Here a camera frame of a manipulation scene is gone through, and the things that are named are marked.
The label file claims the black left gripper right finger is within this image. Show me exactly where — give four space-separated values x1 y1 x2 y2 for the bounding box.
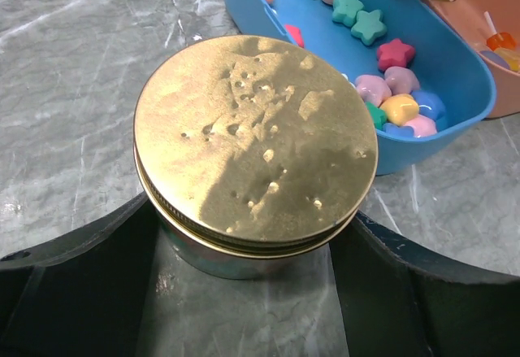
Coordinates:
330 212 519 356

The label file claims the gold jar lid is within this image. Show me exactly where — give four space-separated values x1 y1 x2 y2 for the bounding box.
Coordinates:
133 35 378 259

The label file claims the blue tray of star candies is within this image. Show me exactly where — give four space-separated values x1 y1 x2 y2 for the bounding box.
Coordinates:
224 0 496 175

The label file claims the clear glass jar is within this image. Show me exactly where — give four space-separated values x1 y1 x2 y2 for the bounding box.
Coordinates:
159 215 337 280

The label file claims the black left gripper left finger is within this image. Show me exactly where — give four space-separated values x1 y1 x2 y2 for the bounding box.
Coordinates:
1 193 158 356

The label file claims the pink tray of lollipops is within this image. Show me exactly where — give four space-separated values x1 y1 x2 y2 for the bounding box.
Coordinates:
423 0 519 119

